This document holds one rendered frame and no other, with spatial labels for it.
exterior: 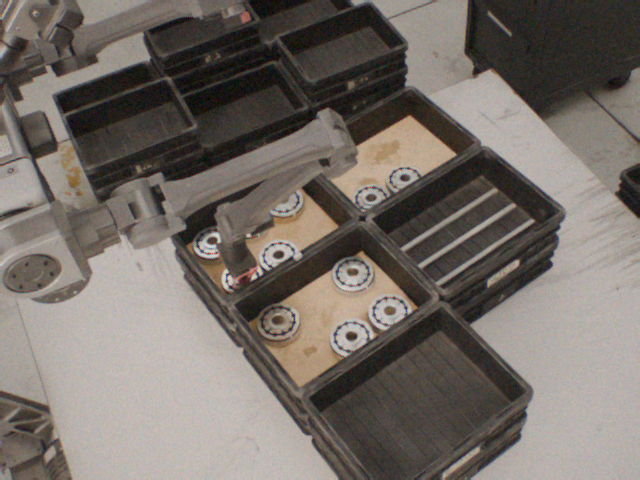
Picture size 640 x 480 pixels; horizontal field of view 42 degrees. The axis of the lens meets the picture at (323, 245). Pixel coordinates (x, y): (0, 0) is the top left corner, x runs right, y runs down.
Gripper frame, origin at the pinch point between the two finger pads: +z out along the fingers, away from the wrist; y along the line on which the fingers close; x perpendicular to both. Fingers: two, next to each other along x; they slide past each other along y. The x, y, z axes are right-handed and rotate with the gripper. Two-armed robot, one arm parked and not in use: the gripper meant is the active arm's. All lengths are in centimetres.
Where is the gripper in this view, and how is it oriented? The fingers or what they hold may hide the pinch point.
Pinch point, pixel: (241, 275)
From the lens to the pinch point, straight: 206.4
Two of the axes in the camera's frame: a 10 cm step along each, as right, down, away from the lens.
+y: -4.9, -6.8, 5.6
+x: -8.7, 4.2, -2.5
